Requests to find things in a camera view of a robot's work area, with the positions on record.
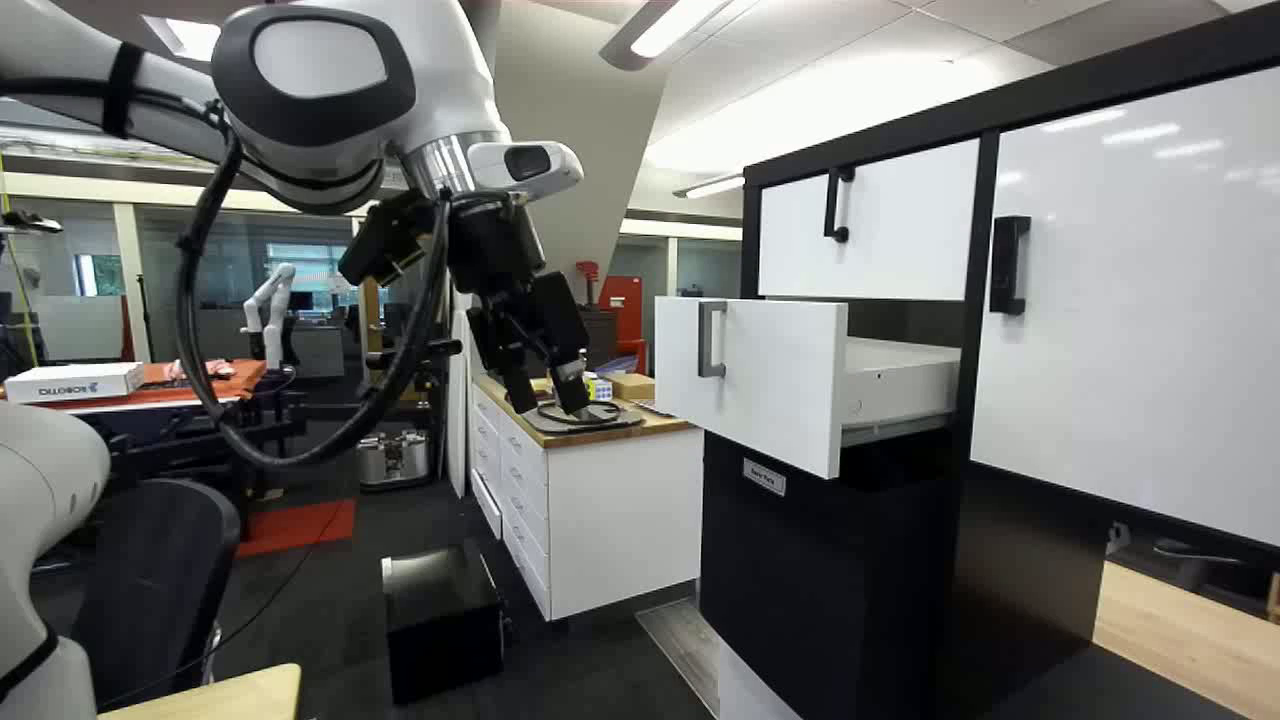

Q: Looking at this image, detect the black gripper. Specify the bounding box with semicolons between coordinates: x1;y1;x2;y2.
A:
444;198;595;420

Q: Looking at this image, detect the white drawer with silver handle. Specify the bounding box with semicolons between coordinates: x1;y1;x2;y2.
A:
651;293;963;484

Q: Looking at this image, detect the red background cabinet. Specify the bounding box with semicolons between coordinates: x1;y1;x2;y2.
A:
591;271;651;360

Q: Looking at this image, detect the white low cabinet wooden top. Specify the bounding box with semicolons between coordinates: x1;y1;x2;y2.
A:
463;376;709;627

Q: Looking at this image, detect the small white cabinet door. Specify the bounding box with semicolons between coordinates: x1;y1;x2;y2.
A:
756;135;983;304

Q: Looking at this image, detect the black and white cabinet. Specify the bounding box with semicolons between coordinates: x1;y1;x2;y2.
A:
696;3;1280;720

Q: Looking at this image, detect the large white cabinet door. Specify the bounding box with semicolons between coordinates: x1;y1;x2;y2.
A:
967;63;1280;553

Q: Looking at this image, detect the small cardboard box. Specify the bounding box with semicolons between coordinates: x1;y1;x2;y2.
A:
610;371;659;408

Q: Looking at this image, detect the metal pot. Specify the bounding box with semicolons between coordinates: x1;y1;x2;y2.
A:
351;424;433;491

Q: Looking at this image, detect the white label on bin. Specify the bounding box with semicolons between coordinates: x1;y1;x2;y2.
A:
740;456;792;501

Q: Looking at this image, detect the black box on floor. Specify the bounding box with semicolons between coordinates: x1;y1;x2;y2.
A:
377;540;509;707

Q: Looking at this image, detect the red floor mat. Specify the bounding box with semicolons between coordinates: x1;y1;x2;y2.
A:
238;495;361;566

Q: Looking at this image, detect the red topped table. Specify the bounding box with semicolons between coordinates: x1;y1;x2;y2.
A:
0;357;276;420

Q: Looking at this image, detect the long ceiling light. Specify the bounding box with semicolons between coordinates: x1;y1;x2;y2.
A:
595;0;763;71

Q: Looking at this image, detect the black office chair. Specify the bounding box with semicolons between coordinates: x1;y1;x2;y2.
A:
74;477;243;714

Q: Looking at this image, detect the flat white box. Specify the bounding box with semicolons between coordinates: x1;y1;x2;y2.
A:
0;360;150;408

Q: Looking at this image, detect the light wooden table corner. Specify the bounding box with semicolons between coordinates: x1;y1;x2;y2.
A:
92;659;308;720

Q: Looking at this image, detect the wooden counter with white drawers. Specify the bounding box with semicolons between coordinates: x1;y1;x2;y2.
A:
1091;558;1280;720

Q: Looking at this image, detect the coiled black cable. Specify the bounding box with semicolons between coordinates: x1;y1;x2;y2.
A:
526;396;649;441

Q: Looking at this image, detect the silver drawer handle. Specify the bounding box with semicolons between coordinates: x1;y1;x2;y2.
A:
691;302;733;382

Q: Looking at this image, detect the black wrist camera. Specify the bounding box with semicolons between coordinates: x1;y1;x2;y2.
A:
336;192;440;293

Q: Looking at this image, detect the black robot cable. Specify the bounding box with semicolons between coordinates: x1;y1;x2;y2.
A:
173;78;458;471

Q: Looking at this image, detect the black handle on small door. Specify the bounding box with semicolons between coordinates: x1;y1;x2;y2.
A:
819;166;861;248

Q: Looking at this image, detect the black handle on large door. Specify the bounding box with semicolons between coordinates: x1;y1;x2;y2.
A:
987;211;1038;320

